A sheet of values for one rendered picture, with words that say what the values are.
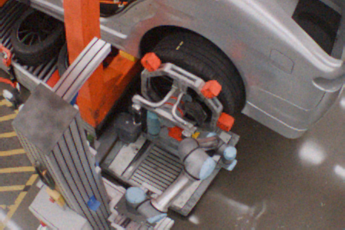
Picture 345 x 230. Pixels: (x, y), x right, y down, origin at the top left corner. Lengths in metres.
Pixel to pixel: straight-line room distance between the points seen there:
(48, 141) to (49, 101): 0.18
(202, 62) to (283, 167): 1.45
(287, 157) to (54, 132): 2.69
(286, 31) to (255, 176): 1.70
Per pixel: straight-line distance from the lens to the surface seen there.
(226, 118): 3.13
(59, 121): 1.80
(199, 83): 2.96
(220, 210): 3.80
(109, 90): 3.45
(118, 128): 3.65
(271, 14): 2.61
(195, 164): 2.53
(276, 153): 4.09
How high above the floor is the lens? 3.57
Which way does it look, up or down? 58 degrees down
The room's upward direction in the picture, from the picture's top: 4 degrees clockwise
